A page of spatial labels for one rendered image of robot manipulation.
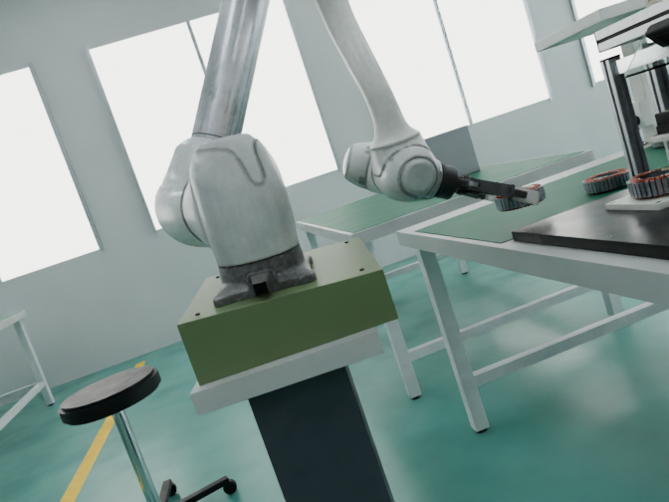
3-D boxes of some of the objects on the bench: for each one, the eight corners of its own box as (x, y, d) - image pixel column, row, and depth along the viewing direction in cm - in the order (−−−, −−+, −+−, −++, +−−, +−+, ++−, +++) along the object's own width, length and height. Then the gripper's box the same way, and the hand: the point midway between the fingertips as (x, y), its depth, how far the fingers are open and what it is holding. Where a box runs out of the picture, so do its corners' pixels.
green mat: (501, 243, 131) (501, 242, 131) (414, 231, 191) (414, 230, 191) (851, 114, 145) (851, 113, 145) (668, 140, 205) (667, 139, 205)
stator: (666, 198, 106) (660, 178, 105) (617, 201, 117) (612, 183, 116) (712, 178, 109) (707, 159, 109) (661, 183, 120) (656, 165, 119)
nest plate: (659, 210, 104) (657, 203, 104) (605, 209, 119) (603, 203, 119) (732, 182, 107) (730, 176, 106) (670, 185, 121) (668, 179, 121)
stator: (596, 186, 160) (592, 173, 159) (640, 178, 151) (636, 163, 151) (577, 198, 153) (573, 184, 152) (622, 189, 144) (618, 174, 144)
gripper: (415, 197, 147) (498, 214, 151) (453, 194, 124) (550, 215, 128) (421, 166, 146) (504, 184, 151) (460, 158, 124) (557, 180, 128)
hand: (518, 197), depth 139 cm, fingers closed on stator, 11 cm apart
